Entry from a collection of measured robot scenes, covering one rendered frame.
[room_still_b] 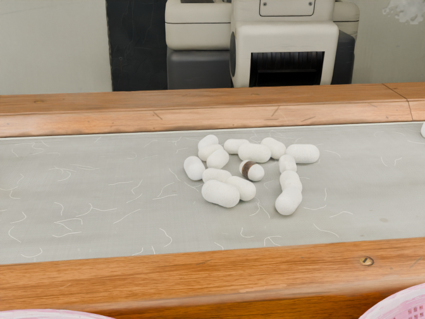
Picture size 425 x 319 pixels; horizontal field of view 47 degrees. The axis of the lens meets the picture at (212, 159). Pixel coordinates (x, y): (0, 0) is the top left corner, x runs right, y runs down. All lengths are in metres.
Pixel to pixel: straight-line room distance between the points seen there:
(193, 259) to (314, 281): 0.08
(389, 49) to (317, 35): 1.70
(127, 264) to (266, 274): 0.09
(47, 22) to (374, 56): 1.68
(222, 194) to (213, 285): 0.14
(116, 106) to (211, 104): 0.13
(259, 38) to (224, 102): 0.42
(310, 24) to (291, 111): 0.47
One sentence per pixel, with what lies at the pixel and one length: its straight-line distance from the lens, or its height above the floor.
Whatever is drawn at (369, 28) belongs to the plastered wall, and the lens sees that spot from 2.72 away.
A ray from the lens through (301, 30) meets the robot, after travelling 1.09.
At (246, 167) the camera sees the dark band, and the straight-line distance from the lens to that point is 0.50.
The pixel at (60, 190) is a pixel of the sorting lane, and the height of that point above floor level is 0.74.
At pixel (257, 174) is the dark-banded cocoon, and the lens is 0.49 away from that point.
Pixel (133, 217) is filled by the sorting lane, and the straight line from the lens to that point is 0.45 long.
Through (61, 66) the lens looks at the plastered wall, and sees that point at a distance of 2.62.
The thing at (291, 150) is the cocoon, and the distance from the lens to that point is 0.54.
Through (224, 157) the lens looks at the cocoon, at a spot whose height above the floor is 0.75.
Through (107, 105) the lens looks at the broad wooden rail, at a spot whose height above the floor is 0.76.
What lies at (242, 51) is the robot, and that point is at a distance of 1.08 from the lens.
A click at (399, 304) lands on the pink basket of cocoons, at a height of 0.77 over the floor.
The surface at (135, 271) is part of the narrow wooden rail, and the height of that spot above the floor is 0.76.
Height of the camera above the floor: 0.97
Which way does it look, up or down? 24 degrees down
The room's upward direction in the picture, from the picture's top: straight up
